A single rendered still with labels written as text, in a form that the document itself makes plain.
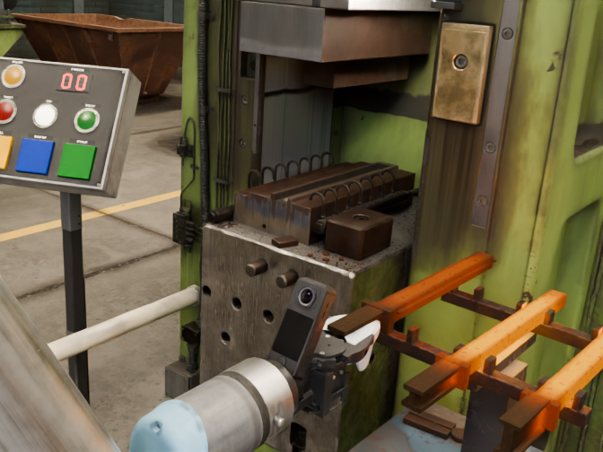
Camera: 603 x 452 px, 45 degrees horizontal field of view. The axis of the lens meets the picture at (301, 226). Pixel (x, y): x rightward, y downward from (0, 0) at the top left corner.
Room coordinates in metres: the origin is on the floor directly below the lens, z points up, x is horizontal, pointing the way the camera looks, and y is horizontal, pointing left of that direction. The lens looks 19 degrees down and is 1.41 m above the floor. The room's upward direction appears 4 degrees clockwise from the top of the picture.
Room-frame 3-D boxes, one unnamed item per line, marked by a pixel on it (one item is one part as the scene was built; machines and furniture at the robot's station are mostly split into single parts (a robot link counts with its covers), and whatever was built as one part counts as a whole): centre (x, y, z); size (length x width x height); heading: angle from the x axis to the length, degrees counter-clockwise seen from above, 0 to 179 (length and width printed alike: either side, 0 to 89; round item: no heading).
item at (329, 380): (0.77, -0.01, 0.95); 0.12 x 0.08 x 0.09; 142
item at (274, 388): (0.70, 0.04, 0.96); 0.10 x 0.05 x 0.09; 52
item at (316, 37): (1.57, -0.06, 1.32); 0.42 x 0.20 x 0.10; 144
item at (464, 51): (1.32, -0.27, 1.27); 0.09 x 0.02 x 0.17; 54
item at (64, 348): (1.53, 0.40, 0.62); 0.44 x 0.05 x 0.05; 144
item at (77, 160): (1.51, 0.49, 1.01); 0.07 x 0.05 x 0.07; 79
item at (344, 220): (1.34, -0.11, 0.95); 0.12 x 0.08 x 0.06; 144
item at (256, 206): (1.57, -0.06, 0.96); 0.42 x 0.20 x 0.09; 144
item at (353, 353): (0.80, -0.07, 0.98); 0.09 x 0.05 x 0.02; 139
